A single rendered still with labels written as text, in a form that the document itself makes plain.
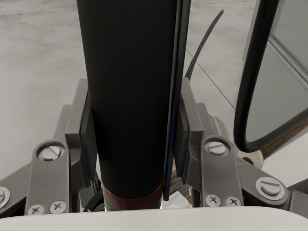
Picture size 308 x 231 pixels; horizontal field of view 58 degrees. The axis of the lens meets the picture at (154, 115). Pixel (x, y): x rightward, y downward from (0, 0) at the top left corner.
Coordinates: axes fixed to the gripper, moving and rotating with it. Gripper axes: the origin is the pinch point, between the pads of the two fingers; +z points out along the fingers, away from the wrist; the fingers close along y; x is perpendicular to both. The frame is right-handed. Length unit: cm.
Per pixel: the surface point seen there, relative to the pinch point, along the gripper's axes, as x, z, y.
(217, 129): -34, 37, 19
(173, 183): -36.4, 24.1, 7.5
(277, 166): -31.5, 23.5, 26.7
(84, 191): -47, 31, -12
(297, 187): -14.4, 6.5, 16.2
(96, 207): -25.8, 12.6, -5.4
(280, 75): -60, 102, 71
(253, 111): -92, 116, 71
